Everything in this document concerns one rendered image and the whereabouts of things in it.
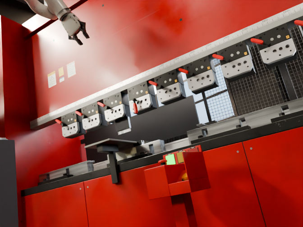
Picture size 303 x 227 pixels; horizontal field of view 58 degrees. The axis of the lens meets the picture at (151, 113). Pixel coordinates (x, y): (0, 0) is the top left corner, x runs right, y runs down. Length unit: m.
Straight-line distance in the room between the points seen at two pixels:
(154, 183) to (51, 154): 1.45
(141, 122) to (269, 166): 1.29
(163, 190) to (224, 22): 0.96
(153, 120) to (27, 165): 1.01
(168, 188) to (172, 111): 1.16
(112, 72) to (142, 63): 0.23
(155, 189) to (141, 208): 0.41
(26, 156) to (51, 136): 0.31
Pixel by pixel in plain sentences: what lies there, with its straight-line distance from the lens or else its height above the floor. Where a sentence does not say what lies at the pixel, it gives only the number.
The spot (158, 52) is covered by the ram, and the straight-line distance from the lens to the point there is 1.71.
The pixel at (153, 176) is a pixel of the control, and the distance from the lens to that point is 1.13.
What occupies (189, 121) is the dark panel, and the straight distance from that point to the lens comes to 2.10.
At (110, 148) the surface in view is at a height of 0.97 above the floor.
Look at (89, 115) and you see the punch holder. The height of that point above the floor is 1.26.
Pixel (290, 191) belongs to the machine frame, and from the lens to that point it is 1.28.
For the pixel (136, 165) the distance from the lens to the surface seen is 1.52.
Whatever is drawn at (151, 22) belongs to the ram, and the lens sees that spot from 1.82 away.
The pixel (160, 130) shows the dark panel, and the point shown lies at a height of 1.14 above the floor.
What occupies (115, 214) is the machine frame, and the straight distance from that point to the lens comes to 1.62.
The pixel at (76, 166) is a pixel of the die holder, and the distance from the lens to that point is 1.98.
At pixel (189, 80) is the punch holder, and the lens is 1.55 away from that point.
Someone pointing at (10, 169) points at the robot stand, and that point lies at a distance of 1.26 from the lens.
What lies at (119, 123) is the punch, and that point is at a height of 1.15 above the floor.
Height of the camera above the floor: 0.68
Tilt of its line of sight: 16 degrees up
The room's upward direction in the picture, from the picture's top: 11 degrees counter-clockwise
